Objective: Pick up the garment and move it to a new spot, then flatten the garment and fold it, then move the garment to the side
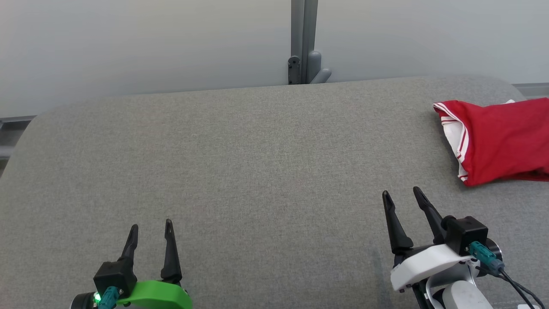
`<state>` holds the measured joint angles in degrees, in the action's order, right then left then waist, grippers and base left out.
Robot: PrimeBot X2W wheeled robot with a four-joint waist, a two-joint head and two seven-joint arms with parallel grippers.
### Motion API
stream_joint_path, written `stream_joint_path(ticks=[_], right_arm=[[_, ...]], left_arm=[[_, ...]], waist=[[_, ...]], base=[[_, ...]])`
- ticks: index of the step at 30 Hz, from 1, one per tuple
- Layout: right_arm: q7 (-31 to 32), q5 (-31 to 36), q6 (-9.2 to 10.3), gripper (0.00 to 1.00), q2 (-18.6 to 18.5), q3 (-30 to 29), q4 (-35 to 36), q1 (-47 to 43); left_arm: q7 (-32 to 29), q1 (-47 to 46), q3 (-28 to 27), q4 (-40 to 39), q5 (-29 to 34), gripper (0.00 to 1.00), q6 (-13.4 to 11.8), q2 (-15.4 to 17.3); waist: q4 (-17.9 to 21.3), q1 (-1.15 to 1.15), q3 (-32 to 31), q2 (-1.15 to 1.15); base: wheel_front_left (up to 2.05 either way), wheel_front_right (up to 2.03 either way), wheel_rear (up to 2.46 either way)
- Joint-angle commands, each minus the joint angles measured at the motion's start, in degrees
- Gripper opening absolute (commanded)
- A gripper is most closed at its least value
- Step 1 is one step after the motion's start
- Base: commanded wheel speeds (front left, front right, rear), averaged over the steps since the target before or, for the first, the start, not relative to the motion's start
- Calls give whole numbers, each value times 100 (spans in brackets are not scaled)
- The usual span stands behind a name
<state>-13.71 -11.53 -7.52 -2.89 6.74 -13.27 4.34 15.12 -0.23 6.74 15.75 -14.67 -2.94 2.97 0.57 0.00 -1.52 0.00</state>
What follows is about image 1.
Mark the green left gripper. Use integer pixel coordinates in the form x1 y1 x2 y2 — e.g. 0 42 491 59
116 219 193 309

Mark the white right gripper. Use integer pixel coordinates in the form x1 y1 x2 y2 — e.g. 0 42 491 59
382 187 481 294

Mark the red basketball jersey number 23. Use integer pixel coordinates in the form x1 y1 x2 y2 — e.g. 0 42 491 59
432 98 549 187

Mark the teal plug black cable left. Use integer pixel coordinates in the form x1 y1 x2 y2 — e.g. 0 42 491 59
98 287 120 309

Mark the teal plug black cable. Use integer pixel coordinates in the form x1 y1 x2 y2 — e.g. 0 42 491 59
98 287 120 309
468 241 545 309

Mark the teal plug black cable right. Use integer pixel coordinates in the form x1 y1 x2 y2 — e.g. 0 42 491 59
468 241 545 309

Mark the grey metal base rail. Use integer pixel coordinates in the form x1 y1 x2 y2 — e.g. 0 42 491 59
513 82 549 100
0 115 37 160

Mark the grey metal frame post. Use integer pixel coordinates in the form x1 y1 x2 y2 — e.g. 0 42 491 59
288 0 332 85

